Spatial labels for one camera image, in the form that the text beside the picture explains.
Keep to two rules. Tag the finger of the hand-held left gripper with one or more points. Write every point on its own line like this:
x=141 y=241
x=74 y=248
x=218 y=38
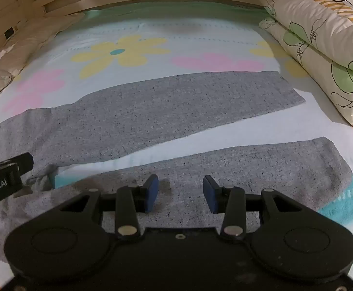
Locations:
x=20 y=161

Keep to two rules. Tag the floral bed sheet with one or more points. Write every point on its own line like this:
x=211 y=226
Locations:
x=200 y=36

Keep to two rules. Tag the grey pants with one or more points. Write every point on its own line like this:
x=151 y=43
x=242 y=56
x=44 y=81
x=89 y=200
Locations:
x=164 y=112

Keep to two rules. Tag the folded floral quilt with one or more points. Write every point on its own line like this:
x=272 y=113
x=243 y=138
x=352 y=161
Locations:
x=319 y=36

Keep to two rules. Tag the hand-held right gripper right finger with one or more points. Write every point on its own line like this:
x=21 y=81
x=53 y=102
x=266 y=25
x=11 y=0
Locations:
x=210 y=194

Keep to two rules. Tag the black wall socket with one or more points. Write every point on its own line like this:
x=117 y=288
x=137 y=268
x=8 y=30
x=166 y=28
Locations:
x=9 y=33

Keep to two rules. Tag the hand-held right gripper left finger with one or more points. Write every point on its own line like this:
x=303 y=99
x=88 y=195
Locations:
x=151 y=192

